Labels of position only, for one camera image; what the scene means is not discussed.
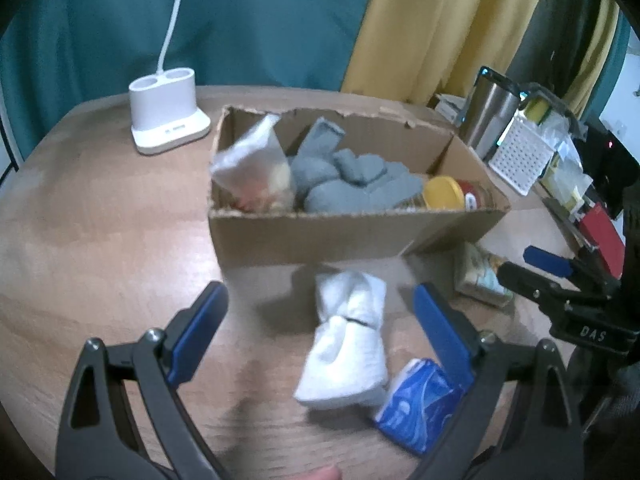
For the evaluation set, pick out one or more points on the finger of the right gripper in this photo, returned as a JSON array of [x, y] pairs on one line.
[[592, 289], [555, 259]]

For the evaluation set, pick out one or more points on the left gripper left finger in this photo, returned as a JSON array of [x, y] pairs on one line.
[[122, 416]]

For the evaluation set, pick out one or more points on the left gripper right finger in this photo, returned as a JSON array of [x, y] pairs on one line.
[[517, 418]]

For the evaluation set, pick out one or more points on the blue tissue pack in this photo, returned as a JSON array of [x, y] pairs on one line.
[[419, 402]]

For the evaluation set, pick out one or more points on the yellow lid red jar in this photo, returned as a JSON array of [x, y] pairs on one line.
[[448, 193]]

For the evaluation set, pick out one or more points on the white socks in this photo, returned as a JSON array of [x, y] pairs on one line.
[[346, 364]]

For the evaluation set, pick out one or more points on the grey gloves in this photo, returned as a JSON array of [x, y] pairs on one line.
[[333, 180]]

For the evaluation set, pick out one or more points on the clear bag of snacks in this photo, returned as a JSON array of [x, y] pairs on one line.
[[255, 170]]

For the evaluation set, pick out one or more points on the red box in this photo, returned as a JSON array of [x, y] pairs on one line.
[[597, 227]]

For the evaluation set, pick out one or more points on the clear plastic bags pile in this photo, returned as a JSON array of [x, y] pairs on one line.
[[564, 178]]

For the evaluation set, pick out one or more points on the black monitor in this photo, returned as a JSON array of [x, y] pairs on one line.
[[612, 167]]

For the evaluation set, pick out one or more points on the white perforated basket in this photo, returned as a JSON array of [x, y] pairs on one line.
[[521, 156]]

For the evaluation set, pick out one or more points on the stainless steel tumbler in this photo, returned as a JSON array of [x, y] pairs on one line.
[[487, 111]]

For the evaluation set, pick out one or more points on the cardboard box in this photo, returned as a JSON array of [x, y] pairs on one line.
[[427, 146]]

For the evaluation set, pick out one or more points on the yellow curtain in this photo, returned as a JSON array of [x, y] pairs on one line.
[[409, 50]]

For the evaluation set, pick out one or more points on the white desk lamp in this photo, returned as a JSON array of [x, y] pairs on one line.
[[163, 107]]

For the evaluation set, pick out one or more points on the teal curtain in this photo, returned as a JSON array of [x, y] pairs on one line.
[[56, 54]]

